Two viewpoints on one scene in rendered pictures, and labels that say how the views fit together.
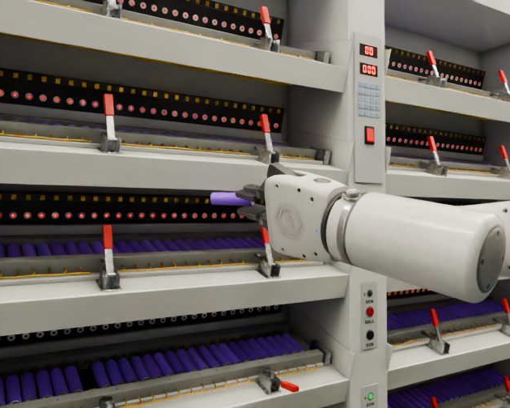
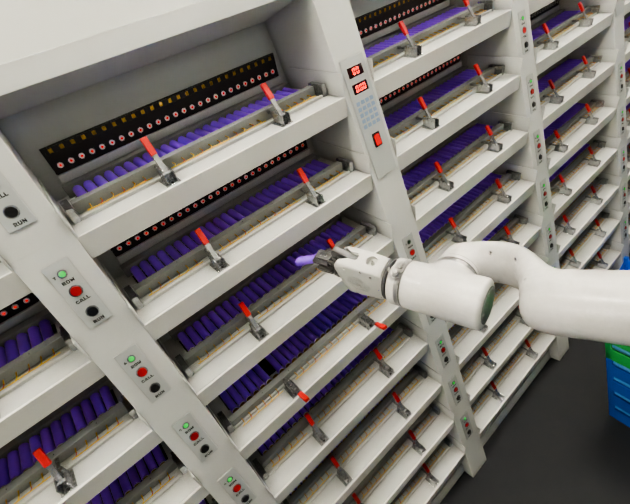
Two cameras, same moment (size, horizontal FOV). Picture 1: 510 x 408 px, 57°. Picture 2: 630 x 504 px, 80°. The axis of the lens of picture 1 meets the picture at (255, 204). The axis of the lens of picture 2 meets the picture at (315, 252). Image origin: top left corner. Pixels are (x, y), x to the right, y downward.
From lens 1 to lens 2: 0.38 m
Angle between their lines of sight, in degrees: 27
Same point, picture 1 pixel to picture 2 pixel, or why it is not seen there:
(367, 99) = (367, 112)
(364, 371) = not seen: hidden behind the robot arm
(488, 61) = not seen: outside the picture
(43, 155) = (188, 299)
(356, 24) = (338, 53)
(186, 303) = (306, 317)
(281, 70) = (299, 134)
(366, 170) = (382, 166)
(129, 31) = (189, 186)
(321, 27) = (308, 56)
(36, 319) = (235, 375)
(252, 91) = not seen: hidden behind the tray
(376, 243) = (420, 307)
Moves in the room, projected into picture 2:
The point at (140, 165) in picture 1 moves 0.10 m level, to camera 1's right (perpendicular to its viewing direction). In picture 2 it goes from (243, 265) to (288, 246)
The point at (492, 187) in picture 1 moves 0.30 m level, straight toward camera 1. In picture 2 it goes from (474, 110) to (474, 143)
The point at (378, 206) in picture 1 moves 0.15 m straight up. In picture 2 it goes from (414, 285) to (387, 203)
